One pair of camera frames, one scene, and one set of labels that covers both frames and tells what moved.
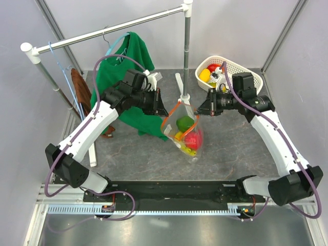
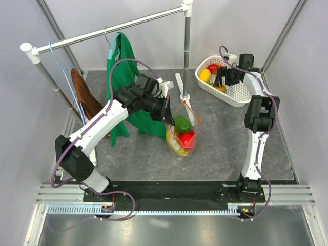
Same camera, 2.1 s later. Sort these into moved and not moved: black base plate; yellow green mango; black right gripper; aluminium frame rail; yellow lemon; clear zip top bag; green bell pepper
Moved: black right gripper; green bell pepper; clear zip top bag
Not moved: yellow green mango; yellow lemon; black base plate; aluminium frame rail
